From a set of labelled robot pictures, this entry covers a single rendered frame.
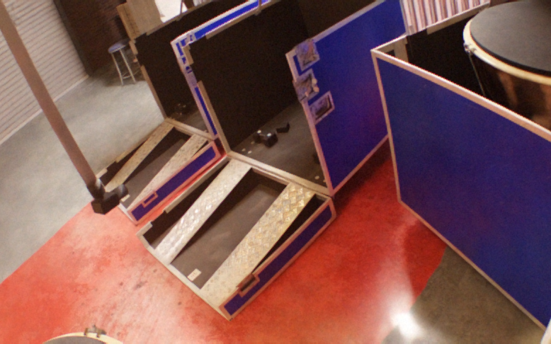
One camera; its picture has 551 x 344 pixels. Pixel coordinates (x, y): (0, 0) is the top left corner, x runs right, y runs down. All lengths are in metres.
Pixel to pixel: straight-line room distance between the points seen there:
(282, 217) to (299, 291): 0.42
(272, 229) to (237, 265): 0.25
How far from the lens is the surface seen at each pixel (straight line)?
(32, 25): 7.30
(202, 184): 2.71
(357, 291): 1.95
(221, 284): 2.15
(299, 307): 1.96
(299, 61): 1.81
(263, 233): 2.19
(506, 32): 1.67
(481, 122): 1.28
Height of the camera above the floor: 1.58
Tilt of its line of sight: 35 degrees down
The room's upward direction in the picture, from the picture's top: 22 degrees counter-clockwise
